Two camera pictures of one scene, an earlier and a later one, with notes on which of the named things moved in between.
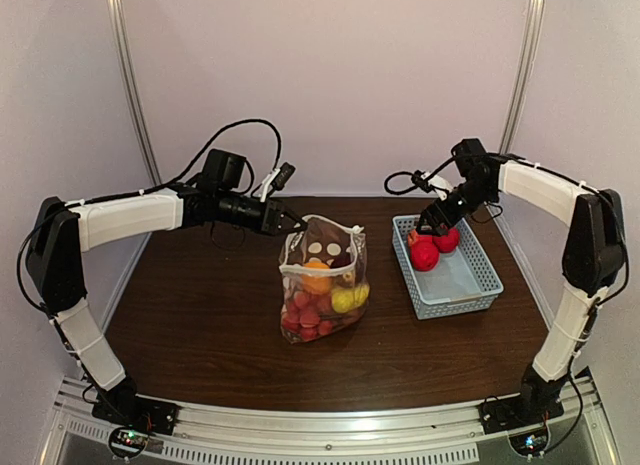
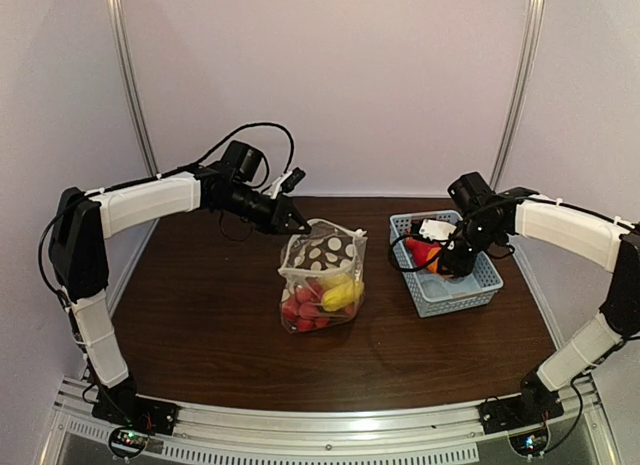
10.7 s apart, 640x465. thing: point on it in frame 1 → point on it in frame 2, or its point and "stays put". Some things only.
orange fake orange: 317,284 → 433,252
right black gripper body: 434,218 → 454,260
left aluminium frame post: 147,149 stays put
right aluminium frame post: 526,67 stays put
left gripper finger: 291,223 stays put
